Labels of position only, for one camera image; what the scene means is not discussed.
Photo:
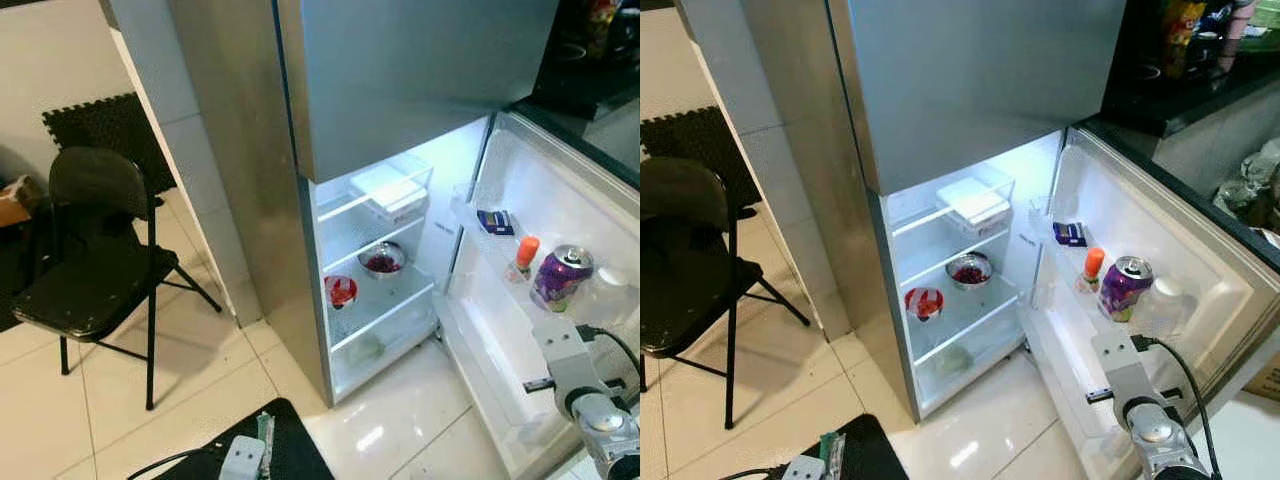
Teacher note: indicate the pink cup stack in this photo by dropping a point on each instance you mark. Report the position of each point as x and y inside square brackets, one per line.
[1240, 30]

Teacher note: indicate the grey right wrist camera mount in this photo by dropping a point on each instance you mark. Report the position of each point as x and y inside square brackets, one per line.
[1125, 375]
[570, 365]

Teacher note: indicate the black floor mat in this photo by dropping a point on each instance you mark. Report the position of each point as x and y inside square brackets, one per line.
[285, 452]
[865, 452]

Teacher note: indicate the low cardboard box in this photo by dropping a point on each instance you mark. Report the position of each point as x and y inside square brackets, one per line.
[12, 200]

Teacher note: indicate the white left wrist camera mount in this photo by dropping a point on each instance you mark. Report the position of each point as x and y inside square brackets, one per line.
[243, 462]
[803, 470]

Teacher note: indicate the small orange capped bottle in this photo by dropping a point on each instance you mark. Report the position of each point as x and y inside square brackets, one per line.
[1092, 268]
[525, 255]

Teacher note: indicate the green vegetable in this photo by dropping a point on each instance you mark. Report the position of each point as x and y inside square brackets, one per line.
[950, 358]
[365, 348]

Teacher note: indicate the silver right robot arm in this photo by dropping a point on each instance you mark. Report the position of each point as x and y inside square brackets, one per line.
[1165, 445]
[610, 435]

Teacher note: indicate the grey green plastic bag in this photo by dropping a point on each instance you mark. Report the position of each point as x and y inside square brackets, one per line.
[1250, 175]

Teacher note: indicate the black folding chair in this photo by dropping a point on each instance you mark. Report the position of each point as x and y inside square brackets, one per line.
[95, 270]
[690, 270]

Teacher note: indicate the yellow red snack pack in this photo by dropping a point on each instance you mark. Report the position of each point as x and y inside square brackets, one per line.
[600, 20]
[1180, 25]

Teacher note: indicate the grey fridge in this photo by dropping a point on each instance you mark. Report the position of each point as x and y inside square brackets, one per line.
[960, 80]
[400, 80]

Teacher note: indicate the white lidded container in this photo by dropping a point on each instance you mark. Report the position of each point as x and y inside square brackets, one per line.
[975, 200]
[388, 190]

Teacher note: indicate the small blue box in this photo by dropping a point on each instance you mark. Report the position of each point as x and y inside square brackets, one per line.
[1069, 233]
[495, 222]

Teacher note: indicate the purple drink can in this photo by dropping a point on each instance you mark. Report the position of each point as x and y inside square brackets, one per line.
[560, 280]
[1125, 290]

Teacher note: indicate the steel bowl red fruit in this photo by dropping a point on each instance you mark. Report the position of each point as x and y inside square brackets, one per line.
[383, 260]
[968, 272]

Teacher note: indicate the black foam puzzle mat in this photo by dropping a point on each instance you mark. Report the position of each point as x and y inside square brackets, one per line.
[105, 130]
[700, 145]

